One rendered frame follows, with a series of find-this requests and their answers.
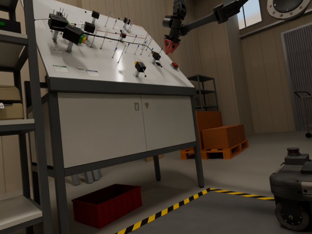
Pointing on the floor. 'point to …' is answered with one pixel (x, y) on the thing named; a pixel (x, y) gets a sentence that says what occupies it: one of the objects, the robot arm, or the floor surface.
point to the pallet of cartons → (217, 137)
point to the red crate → (106, 204)
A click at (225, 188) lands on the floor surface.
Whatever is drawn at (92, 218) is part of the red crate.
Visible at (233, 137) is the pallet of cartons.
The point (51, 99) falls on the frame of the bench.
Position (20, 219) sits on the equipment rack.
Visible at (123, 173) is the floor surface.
